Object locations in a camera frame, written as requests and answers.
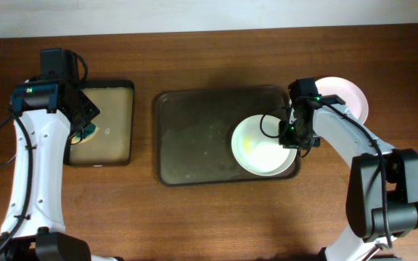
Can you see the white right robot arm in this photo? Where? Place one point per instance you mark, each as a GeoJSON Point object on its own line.
{"type": "Point", "coordinates": [382, 198]}

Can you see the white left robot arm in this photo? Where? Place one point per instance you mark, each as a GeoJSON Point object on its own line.
{"type": "Point", "coordinates": [46, 116]}

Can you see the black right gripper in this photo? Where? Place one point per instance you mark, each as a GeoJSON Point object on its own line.
{"type": "Point", "coordinates": [287, 143]}

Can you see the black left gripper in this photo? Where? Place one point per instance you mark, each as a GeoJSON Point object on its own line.
{"type": "Point", "coordinates": [91, 109]}

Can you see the green and yellow sponge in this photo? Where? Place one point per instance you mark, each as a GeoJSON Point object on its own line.
{"type": "Point", "coordinates": [85, 134]}

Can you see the large dark serving tray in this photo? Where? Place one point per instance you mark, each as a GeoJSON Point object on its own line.
{"type": "Point", "coordinates": [193, 131]}

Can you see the black water basin tray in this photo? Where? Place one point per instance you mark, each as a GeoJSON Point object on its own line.
{"type": "Point", "coordinates": [111, 146]}

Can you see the cream white plate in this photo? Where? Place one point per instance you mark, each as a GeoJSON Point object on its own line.
{"type": "Point", "coordinates": [257, 153]}

